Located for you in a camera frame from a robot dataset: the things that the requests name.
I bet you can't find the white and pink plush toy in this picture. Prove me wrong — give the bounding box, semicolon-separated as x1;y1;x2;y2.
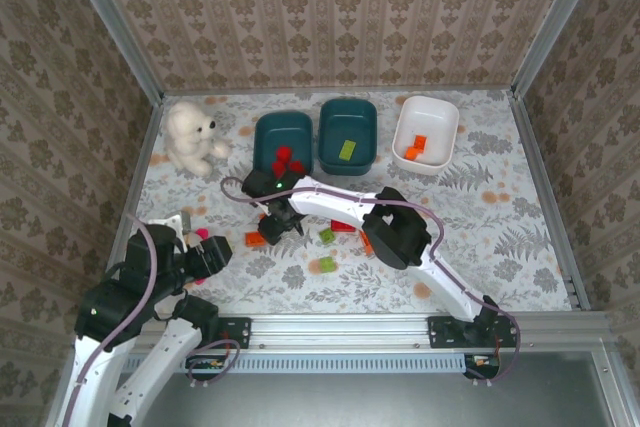
182;226;212;289

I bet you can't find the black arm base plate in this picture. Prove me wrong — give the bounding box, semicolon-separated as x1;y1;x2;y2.
428;316;519;349
218;315;252;350

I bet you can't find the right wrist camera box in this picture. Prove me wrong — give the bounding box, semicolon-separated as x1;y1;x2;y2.
241;169;276;200

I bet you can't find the teal plastic container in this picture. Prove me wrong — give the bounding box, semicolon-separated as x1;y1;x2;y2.
315;98;379;178
253;110;315;183

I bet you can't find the purple cable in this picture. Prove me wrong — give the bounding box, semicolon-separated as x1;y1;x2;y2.
219;176;521;388
62;214;242;427

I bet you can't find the aluminium side rail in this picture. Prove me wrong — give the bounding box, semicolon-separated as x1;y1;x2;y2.
104;94;166;278
508;90;592;311

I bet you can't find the slotted grey cable duct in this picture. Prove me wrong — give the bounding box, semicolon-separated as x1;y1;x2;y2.
122;351;469;374

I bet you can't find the white plastic container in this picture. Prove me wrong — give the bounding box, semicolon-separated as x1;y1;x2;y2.
391;95;460;177

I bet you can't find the aluminium mounting rail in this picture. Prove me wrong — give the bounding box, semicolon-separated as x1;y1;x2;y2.
124;310;619;356

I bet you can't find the aluminium frame post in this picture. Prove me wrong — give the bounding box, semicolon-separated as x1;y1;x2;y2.
57;0;166;103
510;0;610;96

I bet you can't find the small controller circuit board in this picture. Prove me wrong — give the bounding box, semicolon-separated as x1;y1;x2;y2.
467;354;501;371
189;355;227;371

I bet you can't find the white teddy bear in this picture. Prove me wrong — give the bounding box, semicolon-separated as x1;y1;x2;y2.
163;100;234;178

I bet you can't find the floral patterned table cover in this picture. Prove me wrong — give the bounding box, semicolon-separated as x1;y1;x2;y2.
107;89;576;318

